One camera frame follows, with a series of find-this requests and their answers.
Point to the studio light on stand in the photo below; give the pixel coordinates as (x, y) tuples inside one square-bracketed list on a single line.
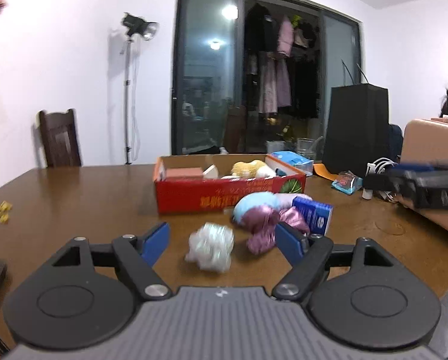
[(137, 29)]

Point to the purple satin scrunchie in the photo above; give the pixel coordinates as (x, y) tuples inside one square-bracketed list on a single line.
[(292, 217), (260, 221)]

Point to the red cardboard box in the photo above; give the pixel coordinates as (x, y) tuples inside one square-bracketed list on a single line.
[(190, 196)]

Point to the black paper bag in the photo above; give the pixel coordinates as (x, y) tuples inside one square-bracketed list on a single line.
[(357, 128)]

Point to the pink suitcase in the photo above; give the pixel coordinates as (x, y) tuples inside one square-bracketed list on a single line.
[(425, 146)]

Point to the small blue packet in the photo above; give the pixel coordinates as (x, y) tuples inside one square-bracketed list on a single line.
[(347, 183)]

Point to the blue tissue pack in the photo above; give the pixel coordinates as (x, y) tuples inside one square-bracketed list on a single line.
[(295, 160)]

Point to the white wedge sponge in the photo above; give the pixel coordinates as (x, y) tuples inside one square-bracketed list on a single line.
[(211, 173)]

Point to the dark wooden chair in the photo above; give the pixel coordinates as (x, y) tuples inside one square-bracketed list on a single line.
[(60, 139)]

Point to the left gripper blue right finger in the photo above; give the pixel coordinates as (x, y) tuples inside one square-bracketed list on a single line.
[(294, 245)]

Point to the white charger with cable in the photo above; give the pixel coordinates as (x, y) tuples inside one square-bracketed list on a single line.
[(377, 170)]

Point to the yellow plush toy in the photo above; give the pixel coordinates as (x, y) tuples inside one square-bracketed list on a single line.
[(255, 169)]

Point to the black sliding door frame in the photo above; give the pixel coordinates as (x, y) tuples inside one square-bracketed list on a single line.
[(208, 111)]

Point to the iridescent mesh ball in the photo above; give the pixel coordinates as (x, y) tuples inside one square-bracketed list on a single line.
[(210, 248)]

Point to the hanging clothes rack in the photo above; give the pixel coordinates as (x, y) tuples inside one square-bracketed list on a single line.
[(282, 61)]

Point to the clear glass cup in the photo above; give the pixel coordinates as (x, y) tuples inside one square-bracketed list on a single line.
[(307, 147)]

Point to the blue fluffy plush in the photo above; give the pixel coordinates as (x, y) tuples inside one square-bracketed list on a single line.
[(253, 200)]

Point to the blue white carton box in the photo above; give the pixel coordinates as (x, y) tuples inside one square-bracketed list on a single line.
[(316, 214)]

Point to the orange paper piece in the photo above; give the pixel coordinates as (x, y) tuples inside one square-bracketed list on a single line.
[(320, 170)]

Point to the pink white sponge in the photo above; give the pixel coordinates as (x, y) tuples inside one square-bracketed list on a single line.
[(193, 173)]

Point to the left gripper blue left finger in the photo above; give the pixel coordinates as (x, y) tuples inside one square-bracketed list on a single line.
[(137, 251)]

